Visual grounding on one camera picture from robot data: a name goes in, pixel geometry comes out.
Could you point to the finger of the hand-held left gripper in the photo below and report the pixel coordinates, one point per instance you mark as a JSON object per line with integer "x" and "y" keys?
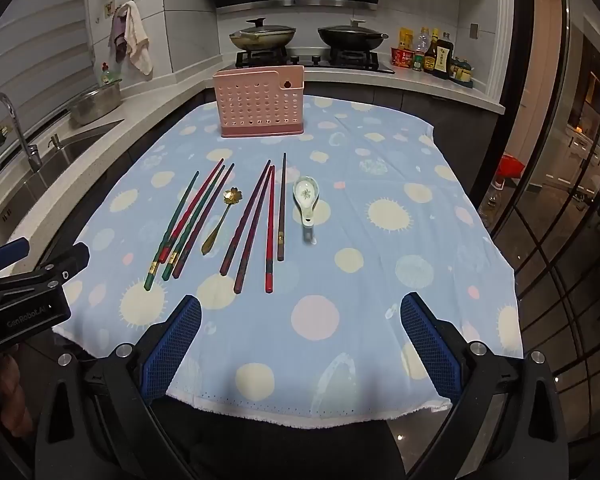
{"x": 5, "y": 252}
{"x": 67, "y": 260}

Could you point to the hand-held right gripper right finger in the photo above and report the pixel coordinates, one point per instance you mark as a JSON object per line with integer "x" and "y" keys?
{"x": 430, "y": 345}

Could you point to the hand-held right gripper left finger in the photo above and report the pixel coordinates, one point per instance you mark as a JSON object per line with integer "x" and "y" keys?
{"x": 172, "y": 350}

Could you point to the green chopstick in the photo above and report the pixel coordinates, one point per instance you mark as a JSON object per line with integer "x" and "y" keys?
{"x": 195, "y": 222}
{"x": 172, "y": 230}

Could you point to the red chopstick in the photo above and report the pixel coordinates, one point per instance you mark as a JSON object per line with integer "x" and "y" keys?
{"x": 192, "y": 210}
{"x": 270, "y": 240}

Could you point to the dark brown chopstick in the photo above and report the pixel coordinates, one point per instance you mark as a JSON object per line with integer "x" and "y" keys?
{"x": 282, "y": 210}

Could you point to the pink perforated utensil holder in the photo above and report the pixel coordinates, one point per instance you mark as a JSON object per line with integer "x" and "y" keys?
{"x": 260, "y": 102}

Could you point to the person's left hand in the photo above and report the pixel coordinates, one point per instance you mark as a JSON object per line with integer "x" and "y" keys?
{"x": 11, "y": 395}

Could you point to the stainless steel sink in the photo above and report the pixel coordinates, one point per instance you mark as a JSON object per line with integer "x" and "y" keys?
{"x": 10, "y": 200}

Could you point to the chrome kitchen faucet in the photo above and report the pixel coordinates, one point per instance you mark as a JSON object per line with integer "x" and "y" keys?
{"x": 30, "y": 152}

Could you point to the blue printed tablecloth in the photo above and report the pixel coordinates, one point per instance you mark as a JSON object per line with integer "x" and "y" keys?
{"x": 350, "y": 260}

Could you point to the sink soap dispenser pump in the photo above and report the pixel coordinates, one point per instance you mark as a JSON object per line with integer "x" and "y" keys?
{"x": 55, "y": 141}

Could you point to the black framed glass door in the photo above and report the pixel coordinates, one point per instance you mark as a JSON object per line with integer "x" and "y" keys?
{"x": 570, "y": 310}

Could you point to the clear cooking oil bottle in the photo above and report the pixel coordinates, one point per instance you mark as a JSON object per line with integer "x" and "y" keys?
{"x": 491, "y": 205}

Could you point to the steel colander bowl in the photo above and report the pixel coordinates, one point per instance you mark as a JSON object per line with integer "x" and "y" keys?
{"x": 92, "y": 105}

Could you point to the gold flower spoon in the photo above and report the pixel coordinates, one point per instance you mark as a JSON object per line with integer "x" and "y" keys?
{"x": 232, "y": 196}

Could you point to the green dish soap bottle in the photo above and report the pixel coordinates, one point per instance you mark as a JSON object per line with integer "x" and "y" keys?
{"x": 110, "y": 76}

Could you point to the red box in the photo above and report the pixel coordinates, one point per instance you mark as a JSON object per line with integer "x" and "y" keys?
{"x": 510, "y": 167}

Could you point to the white ceramic soup spoon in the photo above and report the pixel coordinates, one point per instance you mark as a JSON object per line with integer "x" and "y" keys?
{"x": 304, "y": 195}

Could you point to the white striped window blind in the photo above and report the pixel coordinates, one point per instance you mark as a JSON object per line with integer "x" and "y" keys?
{"x": 40, "y": 35}

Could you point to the purple hanging cloth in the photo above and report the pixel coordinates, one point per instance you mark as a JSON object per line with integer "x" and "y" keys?
{"x": 116, "y": 35}

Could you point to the cream hanging towel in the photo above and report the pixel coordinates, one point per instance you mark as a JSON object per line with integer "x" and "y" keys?
{"x": 137, "y": 40}

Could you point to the grey base cabinet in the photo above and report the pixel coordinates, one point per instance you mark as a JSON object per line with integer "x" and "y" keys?
{"x": 380, "y": 102}

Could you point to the white speckled kitchen countertop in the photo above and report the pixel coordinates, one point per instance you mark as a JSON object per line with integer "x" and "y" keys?
{"x": 430, "y": 87}

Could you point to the teal condiment jar set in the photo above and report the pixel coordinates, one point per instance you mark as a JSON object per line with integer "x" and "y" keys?
{"x": 462, "y": 74}

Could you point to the small green cap jar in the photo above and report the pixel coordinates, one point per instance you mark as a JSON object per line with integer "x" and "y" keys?
{"x": 418, "y": 63}

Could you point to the dark soy sauce bottle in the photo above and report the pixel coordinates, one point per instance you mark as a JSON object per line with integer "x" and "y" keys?
{"x": 444, "y": 60}

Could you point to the brown sauce bottle yellow cap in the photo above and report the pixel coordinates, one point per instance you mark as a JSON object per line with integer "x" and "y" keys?
{"x": 431, "y": 57}

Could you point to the red instant noodle cup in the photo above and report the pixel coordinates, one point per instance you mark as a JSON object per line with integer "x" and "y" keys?
{"x": 402, "y": 58}

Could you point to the cream wok with glass lid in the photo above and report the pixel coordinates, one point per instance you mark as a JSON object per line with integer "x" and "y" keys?
{"x": 262, "y": 37}

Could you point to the clear bottle with yellow cap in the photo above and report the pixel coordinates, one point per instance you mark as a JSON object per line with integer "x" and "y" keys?
{"x": 422, "y": 40}

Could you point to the black glass gas stove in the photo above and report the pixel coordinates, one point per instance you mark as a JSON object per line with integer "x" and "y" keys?
{"x": 310, "y": 61}

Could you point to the yellow seasoning packet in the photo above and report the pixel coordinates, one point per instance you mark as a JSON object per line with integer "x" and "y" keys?
{"x": 405, "y": 37}

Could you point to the black wok with lid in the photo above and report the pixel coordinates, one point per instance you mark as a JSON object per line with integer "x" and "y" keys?
{"x": 350, "y": 37}

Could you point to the picture sticker wall hook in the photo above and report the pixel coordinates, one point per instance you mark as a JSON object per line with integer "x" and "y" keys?
{"x": 109, "y": 8}

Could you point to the brown wall switch plate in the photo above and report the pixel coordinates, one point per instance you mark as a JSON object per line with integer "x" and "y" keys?
{"x": 474, "y": 31}

